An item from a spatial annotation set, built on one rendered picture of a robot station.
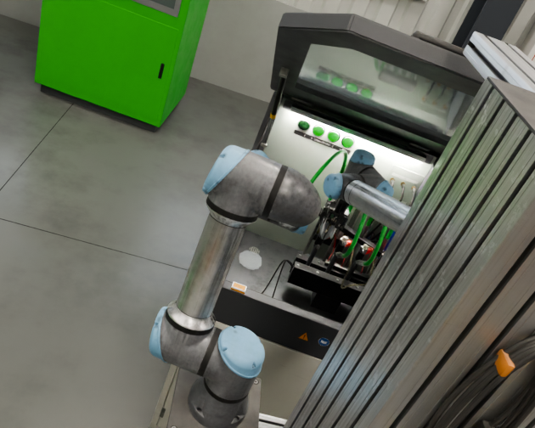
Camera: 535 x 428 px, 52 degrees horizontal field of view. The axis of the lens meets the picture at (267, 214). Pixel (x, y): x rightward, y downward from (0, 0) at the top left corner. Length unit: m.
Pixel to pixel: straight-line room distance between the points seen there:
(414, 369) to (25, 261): 2.67
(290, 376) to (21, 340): 1.33
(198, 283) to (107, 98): 3.51
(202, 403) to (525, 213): 0.96
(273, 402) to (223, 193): 1.27
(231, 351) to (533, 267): 0.75
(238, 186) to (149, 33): 3.30
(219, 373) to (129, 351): 1.60
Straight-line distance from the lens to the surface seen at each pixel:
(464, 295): 0.70
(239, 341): 1.29
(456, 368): 0.79
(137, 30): 4.35
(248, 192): 1.09
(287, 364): 2.07
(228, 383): 1.30
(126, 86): 4.52
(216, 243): 1.16
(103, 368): 2.78
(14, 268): 3.18
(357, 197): 1.54
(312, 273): 2.05
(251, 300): 1.89
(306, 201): 1.12
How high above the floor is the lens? 2.19
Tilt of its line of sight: 32 degrees down
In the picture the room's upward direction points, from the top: 22 degrees clockwise
